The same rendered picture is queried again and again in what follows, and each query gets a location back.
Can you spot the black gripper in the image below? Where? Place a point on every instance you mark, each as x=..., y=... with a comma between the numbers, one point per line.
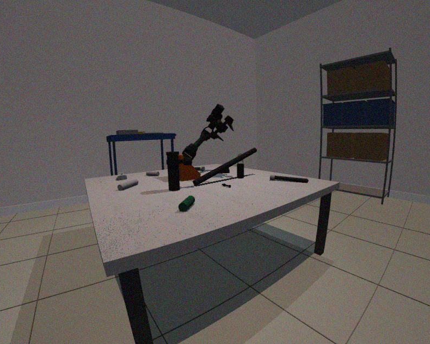
x=219, y=125

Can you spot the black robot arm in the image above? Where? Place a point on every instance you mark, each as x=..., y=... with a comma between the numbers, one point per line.
x=192, y=148

